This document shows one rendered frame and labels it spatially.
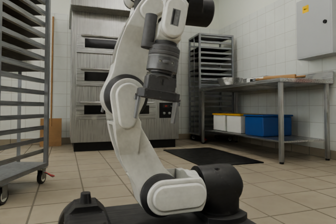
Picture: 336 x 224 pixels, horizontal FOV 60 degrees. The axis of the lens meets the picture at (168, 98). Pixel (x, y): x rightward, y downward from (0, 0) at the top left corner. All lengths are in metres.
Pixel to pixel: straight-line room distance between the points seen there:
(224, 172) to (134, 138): 0.37
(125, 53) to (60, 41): 4.16
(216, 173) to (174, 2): 0.61
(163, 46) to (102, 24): 3.39
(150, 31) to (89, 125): 3.25
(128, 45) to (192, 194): 0.53
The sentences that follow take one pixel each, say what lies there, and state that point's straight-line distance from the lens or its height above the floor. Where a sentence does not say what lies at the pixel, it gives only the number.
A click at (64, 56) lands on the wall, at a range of 5.06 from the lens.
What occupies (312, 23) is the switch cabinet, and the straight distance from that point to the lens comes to 3.77.
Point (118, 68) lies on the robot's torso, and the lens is 0.96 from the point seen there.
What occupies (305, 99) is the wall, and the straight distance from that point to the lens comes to 4.02.
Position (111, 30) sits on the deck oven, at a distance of 4.16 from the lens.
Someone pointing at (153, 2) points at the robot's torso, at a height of 0.91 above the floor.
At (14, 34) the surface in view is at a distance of 2.17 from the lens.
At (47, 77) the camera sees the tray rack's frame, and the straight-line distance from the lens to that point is 2.47.
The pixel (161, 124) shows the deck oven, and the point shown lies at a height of 0.34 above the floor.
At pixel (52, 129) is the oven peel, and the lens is 4.73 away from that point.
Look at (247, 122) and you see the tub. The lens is 3.83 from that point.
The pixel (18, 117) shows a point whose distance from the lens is 2.17.
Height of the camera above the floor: 0.57
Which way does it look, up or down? 2 degrees up
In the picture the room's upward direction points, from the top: straight up
